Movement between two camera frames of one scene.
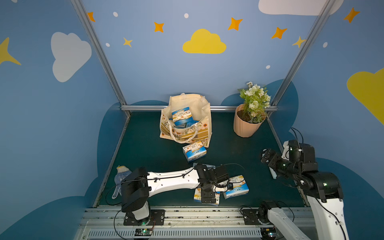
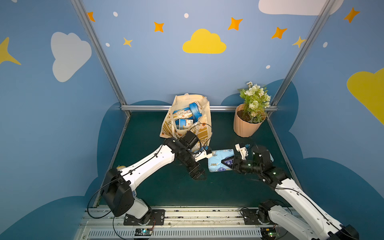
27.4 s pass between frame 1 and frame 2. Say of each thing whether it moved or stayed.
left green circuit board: stayed
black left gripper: moved
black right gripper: moved
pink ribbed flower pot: stayed
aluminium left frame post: stayed
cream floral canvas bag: stayed
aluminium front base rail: stayed
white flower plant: stayed
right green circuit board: stayed
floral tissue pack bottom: moved
